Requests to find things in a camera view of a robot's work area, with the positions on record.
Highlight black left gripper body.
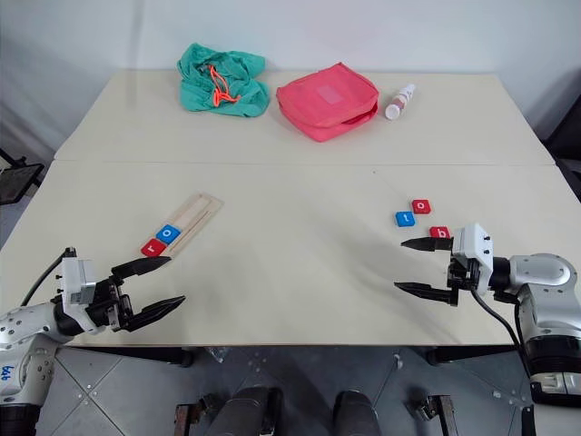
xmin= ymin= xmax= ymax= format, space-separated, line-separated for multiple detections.
xmin=85 ymin=274 xmax=136 ymax=333

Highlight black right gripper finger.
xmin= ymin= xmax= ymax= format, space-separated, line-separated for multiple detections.
xmin=393 ymin=281 xmax=459 ymax=307
xmin=399 ymin=236 xmax=455 ymax=253

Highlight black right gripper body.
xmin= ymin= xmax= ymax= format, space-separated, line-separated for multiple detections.
xmin=446 ymin=253 xmax=482 ymax=292

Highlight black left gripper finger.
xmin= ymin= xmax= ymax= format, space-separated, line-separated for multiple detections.
xmin=111 ymin=255 xmax=173 ymax=280
xmin=123 ymin=295 xmax=187 ymax=332

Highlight red letter r tile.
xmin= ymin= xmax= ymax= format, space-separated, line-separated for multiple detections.
xmin=140 ymin=237 xmax=168 ymax=257

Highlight blue letter o tile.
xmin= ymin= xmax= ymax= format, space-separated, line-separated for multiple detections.
xmin=154 ymin=223 xmax=182 ymax=243

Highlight wooden letter tray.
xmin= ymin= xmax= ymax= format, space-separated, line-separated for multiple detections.
xmin=139 ymin=193 xmax=226 ymax=258

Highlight dark rounded shape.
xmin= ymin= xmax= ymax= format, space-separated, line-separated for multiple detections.
xmin=333 ymin=390 xmax=380 ymax=436
xmin=212 ymin=385 xmax=282 ymax=436

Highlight white pink-labelled bottle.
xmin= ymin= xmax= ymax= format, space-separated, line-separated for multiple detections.
xmin=384 ymin=83 xmax=417 ymax=121

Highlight black metal stand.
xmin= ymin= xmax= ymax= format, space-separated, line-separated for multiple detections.
xmin=0 ymin=148 xmax=45 ymax=205

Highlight pink zippered fabric pouch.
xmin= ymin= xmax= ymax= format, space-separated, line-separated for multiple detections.
xmin=275 ymin=61 xmax=380 ymax=144

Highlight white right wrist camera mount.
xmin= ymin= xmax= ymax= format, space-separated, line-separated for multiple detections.
xmin=452 ymin=222 xmax=495 ymax=292

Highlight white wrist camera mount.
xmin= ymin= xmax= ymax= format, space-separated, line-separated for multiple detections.
xmin=452 ymin=222 xmax=495 ymax=292
xmin=57 ymin=255 xmax=104 ymax=336

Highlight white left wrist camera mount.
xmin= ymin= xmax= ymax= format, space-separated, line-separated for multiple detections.
xmin=57 ymin=255 xmax=104 ymax=336

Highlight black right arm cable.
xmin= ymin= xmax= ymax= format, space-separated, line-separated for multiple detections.
xmin=469 ymin=285 xmax=527 ymax=364

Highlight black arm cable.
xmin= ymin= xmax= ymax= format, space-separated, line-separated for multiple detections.
xmin=19 ymin=247 xmax=76 ymax=308
xmin=469 ymin=285 xmax=527 ymax=364

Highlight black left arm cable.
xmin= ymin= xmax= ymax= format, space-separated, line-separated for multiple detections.
xmin=19 ymin=247 xmax=76 ymax=308

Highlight rusty metal bracket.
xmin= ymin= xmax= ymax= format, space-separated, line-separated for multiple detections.
xmin=174 ymin=401 xmax=214 ymax=436
xmin=410 ymin=394 xmax=458 ymax=436

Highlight orange drawstring cord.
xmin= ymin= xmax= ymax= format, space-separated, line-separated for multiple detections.
xmin=206 ymin=64 xmax=241 ymax=108

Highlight green cloth drawstring bag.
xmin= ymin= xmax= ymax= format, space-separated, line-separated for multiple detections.
xmin=176 ymin=42 xmax=270 ymax=118

